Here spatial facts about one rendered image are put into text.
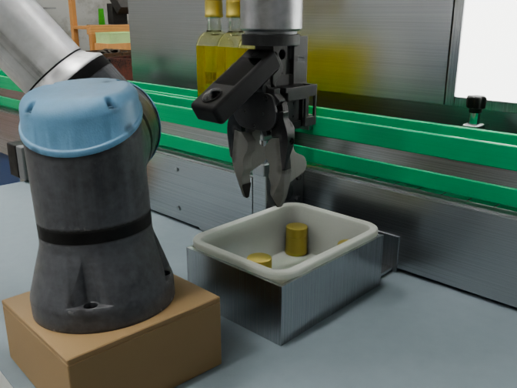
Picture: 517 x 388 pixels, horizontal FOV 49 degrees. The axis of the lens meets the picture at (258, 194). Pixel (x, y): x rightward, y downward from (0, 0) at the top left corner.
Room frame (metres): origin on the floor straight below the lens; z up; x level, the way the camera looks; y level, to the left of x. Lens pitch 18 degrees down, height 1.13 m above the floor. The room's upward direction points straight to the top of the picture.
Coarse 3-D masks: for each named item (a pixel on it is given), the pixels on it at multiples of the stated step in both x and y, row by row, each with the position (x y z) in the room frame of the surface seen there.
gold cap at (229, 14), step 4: (228, 0) 1.10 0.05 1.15; (232, 0) 1.10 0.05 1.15; (236, 0) 1.10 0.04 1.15; (228, 4) 1.10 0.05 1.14; (232, 4) 1.10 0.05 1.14; (236, 4) 1.10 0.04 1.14; (228, 8) 1.10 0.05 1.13; (232, 8) 1.10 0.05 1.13; (236, 8) 1.10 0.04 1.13; (228, 12) 1.10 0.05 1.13; (232, 12) 1.10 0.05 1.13; (236, 12) 1.10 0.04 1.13; (228, 16) 1.10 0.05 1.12; (232, 16) 1.10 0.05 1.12; (236, 16) 1.10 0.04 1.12
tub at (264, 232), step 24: (264, 216) 0.80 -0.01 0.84; (288, 216) 0.84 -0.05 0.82; (312, 216) 0.82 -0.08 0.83; (336, 216) 0.79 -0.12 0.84; (216, 240) 0.73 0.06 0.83; (240, 240) 0.76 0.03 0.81; (264, 240) 0.80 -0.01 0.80; (312, 240) 0.82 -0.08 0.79; (336, 240) 0.79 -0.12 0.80; (360, 240) 0.70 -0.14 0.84; (240, 264) 0.63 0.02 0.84; (288, 264) 0.77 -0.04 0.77; (312, 264) 0.63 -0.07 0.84
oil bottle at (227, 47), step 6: (222, 36) 1.11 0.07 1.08; (228, 36) 1.09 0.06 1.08; (234, 36) 1.09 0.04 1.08; (240, 36) 1.09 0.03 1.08; (222, 42) 1.10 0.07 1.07; (228, 42) 1.09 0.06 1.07; (234, 42) 1.08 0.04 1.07; (222, 48) 1.10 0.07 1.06; (228, 48) 1.09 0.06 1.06; (234, 48) 1.08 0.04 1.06; (222, 54) 1.10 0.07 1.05; (228, 54) 1.09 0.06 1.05; (234, 54) 1.08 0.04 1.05; (222, 60) 1.10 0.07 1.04; (228, 60) 1.09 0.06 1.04; (234, 60) 1.08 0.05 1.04; (222, 66) 1.10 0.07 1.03; (228, 66) 1.09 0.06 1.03; (222, 72) 1.10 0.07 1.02
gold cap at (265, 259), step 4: (248, 256) 0.70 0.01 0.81; (252, 256) 0.70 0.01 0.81; (256, 256) 0.70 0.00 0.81; (260, 256) 0.70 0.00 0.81; (264, 256) 0.70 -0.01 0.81; (268, 256) 0.70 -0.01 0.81; (252, 260) 0.69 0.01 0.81; (256, 260) 0.69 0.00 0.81; (260, 260) 0.69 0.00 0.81; (264, 260) 0.69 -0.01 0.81; (268, 260) 0.69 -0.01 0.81; (264, 264) 0.69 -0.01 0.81; (268, 264) 0.69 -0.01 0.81
